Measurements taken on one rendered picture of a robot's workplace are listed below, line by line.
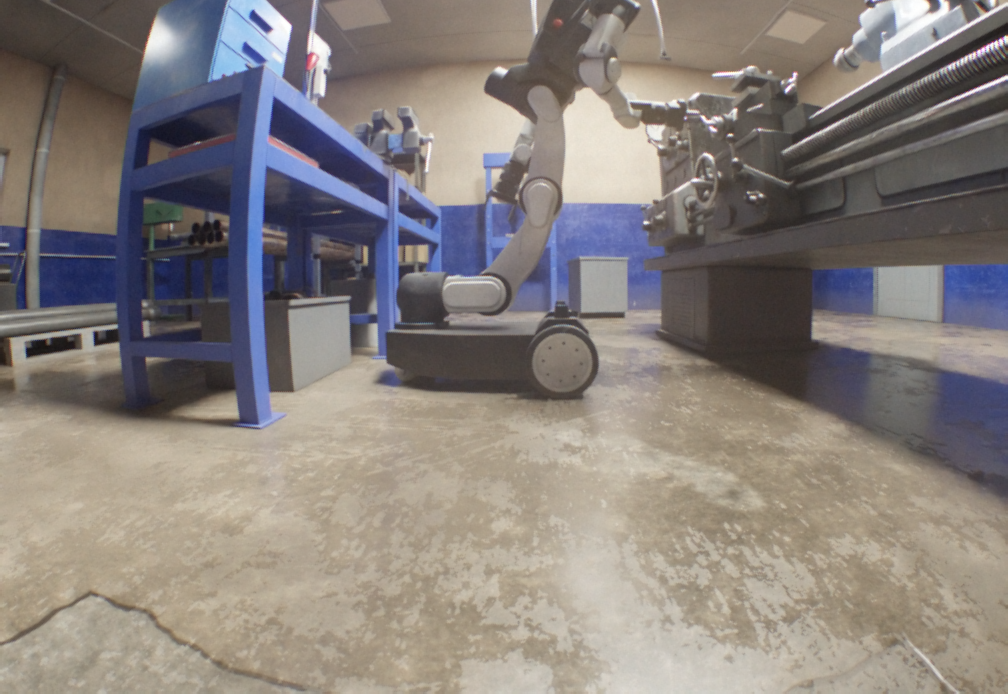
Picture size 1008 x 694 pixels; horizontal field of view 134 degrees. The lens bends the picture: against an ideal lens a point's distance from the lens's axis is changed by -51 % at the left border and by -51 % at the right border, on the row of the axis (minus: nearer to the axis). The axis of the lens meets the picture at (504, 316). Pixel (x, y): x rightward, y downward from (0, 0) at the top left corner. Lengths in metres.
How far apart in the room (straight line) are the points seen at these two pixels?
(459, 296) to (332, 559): 1.00
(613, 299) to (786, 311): 2.17
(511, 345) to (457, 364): 0.17
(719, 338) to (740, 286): 0.26
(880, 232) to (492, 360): 1.03
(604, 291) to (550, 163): 2.69
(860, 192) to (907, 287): 4.04
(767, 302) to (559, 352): 1.27
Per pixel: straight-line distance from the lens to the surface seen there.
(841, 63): 1.70
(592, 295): 3.98
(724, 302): 2.05
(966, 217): 0.85
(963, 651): 0.51
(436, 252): 2.98
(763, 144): 1.44
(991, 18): 1.07
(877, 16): 1.53
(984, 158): 1.04
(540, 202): 1.35
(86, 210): 7.02
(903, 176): 1.18
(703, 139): 2.32
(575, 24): 1.59
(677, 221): 2.19
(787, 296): 2.23
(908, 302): 5.28
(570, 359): 1.16
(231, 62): 1.35
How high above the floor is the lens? 0.30
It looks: 4 degrees down
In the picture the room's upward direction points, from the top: 1 degrees counter-clockwise
